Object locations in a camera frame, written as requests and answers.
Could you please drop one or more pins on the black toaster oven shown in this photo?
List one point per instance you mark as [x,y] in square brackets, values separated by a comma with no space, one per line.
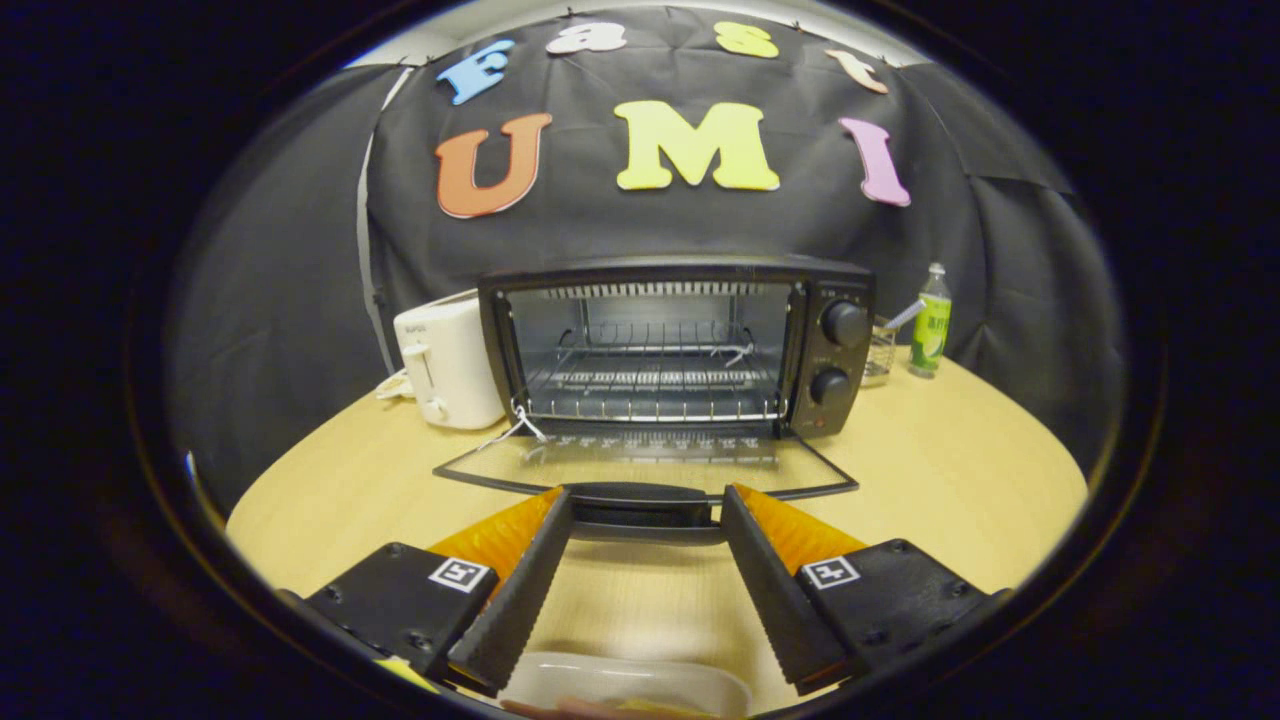
[812,300]

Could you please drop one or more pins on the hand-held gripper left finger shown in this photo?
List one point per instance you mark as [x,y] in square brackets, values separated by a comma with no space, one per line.
[515,600]

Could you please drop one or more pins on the green drink bottle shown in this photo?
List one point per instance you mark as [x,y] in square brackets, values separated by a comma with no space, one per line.
[931,335]

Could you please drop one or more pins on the white plastic tray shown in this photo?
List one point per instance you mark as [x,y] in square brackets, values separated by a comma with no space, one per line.
[620,675]

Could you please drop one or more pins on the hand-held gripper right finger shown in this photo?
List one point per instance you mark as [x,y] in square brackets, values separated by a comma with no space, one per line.
[775,600]

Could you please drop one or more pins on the white pop-up toaster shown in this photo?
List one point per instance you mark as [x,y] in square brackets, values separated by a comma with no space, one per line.
[455,350]

